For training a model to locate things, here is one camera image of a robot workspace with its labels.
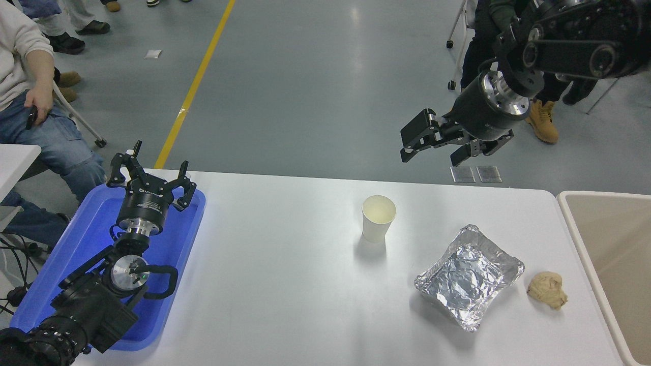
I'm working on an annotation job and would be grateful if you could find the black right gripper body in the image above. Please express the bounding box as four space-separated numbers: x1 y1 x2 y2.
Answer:
450 75 515 143

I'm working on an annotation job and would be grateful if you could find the person's hand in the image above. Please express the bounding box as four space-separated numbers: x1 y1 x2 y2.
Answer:
24 84 54 127

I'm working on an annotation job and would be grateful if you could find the white-legged chair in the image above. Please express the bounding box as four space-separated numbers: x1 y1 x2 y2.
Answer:
51 81 107 148

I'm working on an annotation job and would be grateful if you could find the grey wheeled chair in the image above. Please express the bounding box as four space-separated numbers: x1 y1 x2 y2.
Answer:
447 0 481 91

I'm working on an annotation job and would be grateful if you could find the small white table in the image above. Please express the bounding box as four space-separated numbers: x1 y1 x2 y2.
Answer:
0 144 42 234

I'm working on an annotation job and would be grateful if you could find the silver foil tray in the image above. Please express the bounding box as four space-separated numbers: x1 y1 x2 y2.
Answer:
413 224 525 332

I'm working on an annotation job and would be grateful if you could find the black floor cable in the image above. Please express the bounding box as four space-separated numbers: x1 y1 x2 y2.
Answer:
0 231 46 288

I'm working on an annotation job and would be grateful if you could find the blue plastic tray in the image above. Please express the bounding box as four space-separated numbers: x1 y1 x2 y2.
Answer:
9 183 206 352

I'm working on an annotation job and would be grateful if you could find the large pale bin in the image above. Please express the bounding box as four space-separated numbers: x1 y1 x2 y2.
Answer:
557 191 651 366

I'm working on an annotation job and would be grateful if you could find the white paper cup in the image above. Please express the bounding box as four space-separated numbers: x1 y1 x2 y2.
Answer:
362 195 397 243

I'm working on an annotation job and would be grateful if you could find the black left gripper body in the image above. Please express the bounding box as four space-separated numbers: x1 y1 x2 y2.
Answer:
116 178 172 228

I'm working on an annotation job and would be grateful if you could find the crumpled tan paper ball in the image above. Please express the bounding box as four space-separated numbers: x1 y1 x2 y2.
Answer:
526 270 568 310

